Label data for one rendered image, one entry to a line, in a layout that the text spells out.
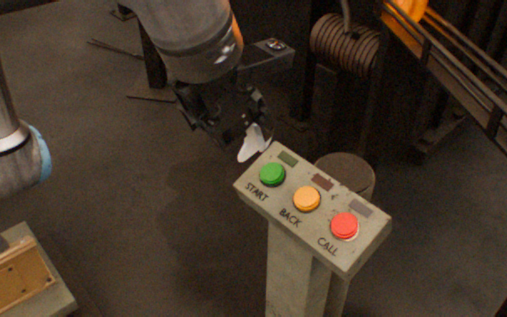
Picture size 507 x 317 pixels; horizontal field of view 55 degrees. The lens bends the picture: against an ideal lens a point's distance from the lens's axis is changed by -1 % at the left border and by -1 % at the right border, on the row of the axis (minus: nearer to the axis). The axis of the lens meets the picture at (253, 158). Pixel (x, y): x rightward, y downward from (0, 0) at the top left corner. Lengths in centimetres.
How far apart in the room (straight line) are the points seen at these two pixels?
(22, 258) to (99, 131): 78
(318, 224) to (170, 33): 40
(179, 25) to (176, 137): 134
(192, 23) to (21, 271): 90
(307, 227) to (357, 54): 67
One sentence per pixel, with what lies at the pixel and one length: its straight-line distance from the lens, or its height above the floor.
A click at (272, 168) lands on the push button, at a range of 80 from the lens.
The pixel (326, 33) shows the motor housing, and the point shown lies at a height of 51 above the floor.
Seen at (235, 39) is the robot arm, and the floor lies 91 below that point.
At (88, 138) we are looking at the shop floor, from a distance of 188.
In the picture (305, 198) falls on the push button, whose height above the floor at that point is 61.
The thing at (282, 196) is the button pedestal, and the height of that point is 59.
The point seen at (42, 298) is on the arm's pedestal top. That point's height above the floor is 12.
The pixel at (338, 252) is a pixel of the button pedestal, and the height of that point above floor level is 59.
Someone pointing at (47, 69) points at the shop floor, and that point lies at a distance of 232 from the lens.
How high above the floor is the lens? 118
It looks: 44 degrees down
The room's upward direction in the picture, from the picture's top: straight up
